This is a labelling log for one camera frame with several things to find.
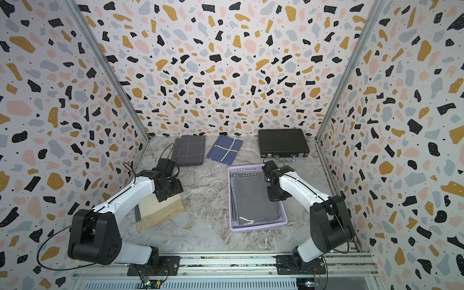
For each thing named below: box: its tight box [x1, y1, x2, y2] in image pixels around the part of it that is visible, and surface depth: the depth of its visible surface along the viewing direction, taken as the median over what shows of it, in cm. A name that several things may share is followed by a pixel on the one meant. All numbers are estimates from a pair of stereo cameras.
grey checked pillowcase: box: [170, 134, 207, 168], surface depth 116 cm
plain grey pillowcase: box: [230, 172, 280, 225], surface depth 90 cm
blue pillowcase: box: [205, 135, 244, 166], surface depth 116 cm
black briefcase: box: [257, 128, 310, 162], surface depth 123 cm
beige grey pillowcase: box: [134, 193, 185, 232], surface depth 89 cm
